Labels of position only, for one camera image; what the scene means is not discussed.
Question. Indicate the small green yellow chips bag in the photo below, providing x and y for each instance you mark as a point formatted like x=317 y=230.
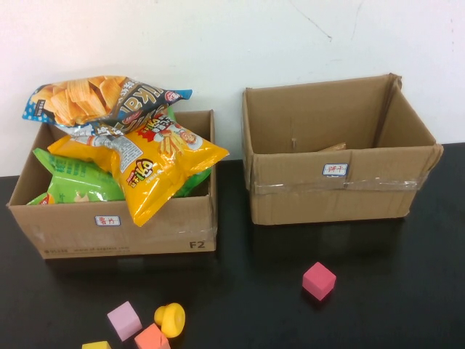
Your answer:
x=40 y=200

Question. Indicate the yellow foam cube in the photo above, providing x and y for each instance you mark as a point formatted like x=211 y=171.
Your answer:
x=96 y=345

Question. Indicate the light pink foam cube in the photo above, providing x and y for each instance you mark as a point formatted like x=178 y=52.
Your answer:
x=124 y=321

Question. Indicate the cardboard box with F2 print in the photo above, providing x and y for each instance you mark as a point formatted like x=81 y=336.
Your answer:
x=163 y=236

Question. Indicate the large green snack bag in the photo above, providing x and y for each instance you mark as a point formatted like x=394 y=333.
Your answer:
x=80 y=178

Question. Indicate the orange foam cube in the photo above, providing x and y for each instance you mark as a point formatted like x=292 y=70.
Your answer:
x=152 y=338

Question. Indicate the yellow mushroom-shaped toy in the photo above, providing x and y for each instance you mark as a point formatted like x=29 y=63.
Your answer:
x=171 y=320

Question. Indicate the taped open cardboard box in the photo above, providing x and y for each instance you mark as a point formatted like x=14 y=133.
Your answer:
x=309 y=200

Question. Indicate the red foam cube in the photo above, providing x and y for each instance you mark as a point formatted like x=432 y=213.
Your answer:
x=318 y=280

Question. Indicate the blue ridged chips bag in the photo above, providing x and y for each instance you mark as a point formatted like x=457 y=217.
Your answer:
x=83 y=98

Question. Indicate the brown snack packet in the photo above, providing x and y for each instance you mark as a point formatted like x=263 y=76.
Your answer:
x=338 y=147

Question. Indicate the yellow fries snack bag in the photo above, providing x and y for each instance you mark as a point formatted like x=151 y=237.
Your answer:
x=160 y=181

